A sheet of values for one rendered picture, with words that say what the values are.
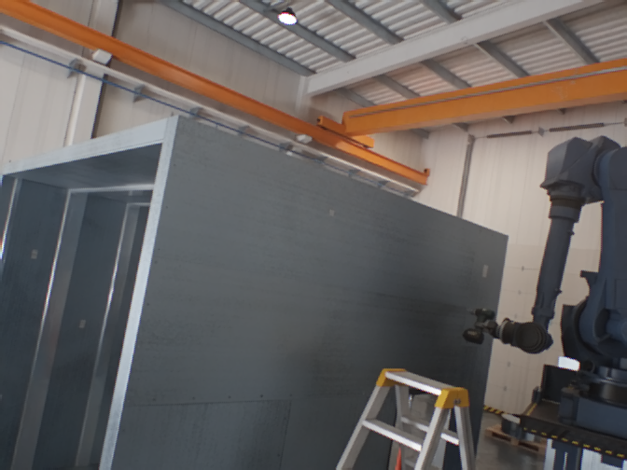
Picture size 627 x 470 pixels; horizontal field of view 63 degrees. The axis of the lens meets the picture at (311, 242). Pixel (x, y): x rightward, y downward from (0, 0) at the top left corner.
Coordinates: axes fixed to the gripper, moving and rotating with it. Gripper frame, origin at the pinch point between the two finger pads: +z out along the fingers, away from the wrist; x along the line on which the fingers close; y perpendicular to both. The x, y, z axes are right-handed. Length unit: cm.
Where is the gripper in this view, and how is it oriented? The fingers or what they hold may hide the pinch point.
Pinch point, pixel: (479, 326)
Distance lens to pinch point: 335.6
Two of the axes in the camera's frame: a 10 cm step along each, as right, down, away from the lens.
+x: 5.5, 6.5, 5.3
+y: -5.3, 7.6, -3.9
